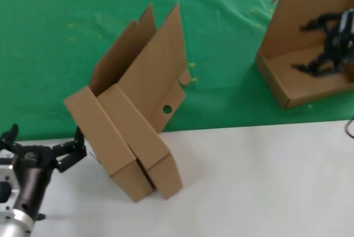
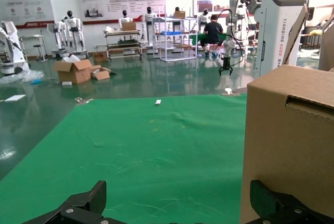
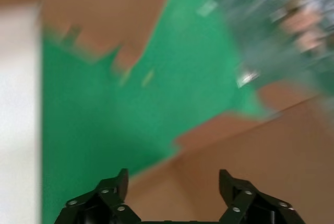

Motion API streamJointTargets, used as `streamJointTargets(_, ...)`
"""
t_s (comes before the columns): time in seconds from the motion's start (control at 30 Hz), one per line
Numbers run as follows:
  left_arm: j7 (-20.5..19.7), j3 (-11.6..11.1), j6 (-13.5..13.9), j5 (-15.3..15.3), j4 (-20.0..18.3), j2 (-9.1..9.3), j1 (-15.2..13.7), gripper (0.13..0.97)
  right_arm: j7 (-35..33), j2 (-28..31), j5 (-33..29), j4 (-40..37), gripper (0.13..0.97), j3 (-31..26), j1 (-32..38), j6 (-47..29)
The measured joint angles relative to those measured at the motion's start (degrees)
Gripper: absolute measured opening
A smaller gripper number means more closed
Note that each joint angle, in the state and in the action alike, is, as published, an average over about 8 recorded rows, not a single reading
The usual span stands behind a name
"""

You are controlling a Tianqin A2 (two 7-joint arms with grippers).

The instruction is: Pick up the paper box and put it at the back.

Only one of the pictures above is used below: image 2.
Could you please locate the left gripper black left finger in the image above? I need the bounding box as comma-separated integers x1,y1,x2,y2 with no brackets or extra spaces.
22,181,121,224

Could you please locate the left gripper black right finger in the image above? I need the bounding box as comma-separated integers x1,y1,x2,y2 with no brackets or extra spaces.
245,180,334,224

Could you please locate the brown cardboard paper box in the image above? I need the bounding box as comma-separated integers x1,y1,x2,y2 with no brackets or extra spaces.
240,4,334,224

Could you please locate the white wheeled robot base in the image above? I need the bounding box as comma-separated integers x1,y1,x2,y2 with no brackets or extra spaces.
0,21,30,75

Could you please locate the small open cardboard box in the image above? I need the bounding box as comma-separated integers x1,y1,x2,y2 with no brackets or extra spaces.
90,65,112,81

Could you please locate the large open cardboard box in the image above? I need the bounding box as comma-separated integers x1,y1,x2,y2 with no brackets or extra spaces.
53,58,93,84

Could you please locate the green tablecloth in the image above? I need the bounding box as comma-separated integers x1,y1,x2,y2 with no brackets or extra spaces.
0,94,248,224

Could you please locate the white foam slab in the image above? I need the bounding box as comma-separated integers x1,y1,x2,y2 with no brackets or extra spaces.
4,95,26,103

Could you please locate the black claw gripper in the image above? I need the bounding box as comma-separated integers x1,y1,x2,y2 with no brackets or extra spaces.
218,57,234,76

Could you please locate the clear plastic wrap pile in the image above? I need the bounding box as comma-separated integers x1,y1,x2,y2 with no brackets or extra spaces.
0,69,45,84

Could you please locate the closed brown carton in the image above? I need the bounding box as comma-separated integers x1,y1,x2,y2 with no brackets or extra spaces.
92,51,108,63

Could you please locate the metal shelf cart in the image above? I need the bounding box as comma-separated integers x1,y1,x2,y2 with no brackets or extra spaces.
103,29,144,61

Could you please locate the black round stool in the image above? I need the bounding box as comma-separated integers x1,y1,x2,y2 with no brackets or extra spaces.
33,44,49,63

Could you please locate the tall white robot tower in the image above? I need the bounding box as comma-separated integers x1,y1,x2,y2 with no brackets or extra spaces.
253,0,306,80

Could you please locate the seated person black shirt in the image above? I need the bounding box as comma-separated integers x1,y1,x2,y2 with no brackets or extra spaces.
199,14,225,57

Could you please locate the white tube frame rack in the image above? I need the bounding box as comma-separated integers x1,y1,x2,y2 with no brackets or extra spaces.
152,6,199,63

